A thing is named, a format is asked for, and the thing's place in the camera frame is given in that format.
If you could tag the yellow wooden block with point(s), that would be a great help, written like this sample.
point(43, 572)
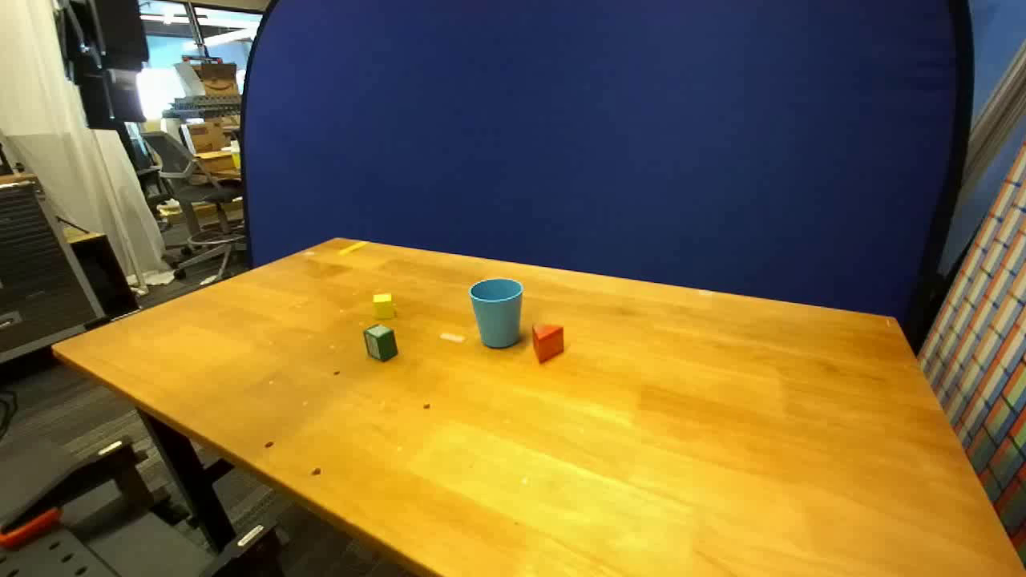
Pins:
point(381, 301)

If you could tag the light blue plastic cup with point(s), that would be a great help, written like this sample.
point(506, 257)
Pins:
point(499, 313)

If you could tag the red wooden block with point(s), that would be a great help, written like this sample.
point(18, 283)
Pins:
point(549, 340)

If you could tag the green wooden block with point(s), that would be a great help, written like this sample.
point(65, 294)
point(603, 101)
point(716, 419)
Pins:
point(379, 343)

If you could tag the blue fabric backdrop screen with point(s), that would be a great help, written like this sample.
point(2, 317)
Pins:
point(598, 138)

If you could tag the cluttered metal storage shelf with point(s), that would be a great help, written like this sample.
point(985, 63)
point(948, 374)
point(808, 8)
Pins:
point(206, 162)

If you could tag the black table leg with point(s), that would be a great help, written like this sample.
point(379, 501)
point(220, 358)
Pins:
point(194, 477)

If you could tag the white hanging curtain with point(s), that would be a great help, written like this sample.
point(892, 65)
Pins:
point(73, 138)

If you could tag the multicoloured woven panel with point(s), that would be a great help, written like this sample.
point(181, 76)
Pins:
point(989, 330)

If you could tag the grey equipment case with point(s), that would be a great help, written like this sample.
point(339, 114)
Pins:
point(37, 273)

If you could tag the black floor stand base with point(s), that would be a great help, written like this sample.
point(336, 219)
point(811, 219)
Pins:
point(97, 525)

